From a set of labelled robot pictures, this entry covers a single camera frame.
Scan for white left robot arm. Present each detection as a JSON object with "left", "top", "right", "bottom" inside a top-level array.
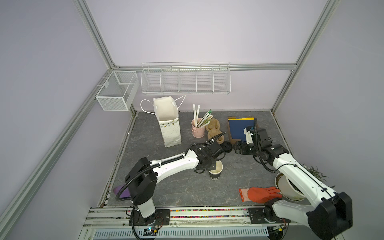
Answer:
[{"left": 115, "top": 140, "right": 225, "bottom": 220}]

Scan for black coffee cup lid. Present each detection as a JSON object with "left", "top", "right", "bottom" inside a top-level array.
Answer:
[{"left": 221, "top": 141, "right": 233, "bottom": 153}]

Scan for stacked pulp cup carriers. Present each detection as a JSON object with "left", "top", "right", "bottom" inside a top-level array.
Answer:
[{"left": 205, "top": 118, "right": 223, "bottom": 140}]

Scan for cardboard napkin tray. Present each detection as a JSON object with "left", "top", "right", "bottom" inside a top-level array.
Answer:
[{"left": 228, "top": 117, "right": 257, "bottom": 144}]

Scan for long white wire basket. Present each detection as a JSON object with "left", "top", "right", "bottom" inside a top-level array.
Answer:
[{"left": 141, "top": 62, "right": 232, "bottom": 95}]

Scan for purple pink spatula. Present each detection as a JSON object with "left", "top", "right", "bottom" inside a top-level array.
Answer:
[{"left": 112, "top": 184, "right": 133, "bottom": 199}]

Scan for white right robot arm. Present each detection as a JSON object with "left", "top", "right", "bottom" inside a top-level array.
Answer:
[{"left": 234, "top": 125, "right": 353, "bottom": 240}]

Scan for potted green plant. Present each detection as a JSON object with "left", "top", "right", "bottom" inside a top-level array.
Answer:
[{"left": 275, "top": 165, "right": 327, "bottom": 202}]

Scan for pink metal straw bucket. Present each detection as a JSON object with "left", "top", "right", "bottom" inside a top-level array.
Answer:
[{"left": 191, "top": 120, "right": 206, "bottom": 139}]

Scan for blue napkin stack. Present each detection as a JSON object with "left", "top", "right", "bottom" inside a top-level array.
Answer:
[{"left": 228, "top": 117, "right": 255, "bottom": 141}]

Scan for black paper coffee cup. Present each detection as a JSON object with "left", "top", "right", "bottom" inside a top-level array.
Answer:
[{"left": 209, "top": 161, "right": 224, "bottom": 181}]

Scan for red rubber glove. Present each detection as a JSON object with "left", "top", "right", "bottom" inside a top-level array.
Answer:
[{"left": 239, "top": 187, "right": 283, "bottom": 204}]

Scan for white cartoon gift bag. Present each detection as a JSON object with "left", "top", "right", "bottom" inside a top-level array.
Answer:
[{"left": 140, "top": 95, "right": 186, "bottom": 148}]

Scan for wrapped straws bundle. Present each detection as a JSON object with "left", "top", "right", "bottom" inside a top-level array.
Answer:
[{"left": 192, "top": 104, "right": 213, "bottom": 128}]

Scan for small white wire basket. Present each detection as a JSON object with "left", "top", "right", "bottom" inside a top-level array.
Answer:
[{"left": 96, "top": 71, "right": 140, "bottom": 112}]

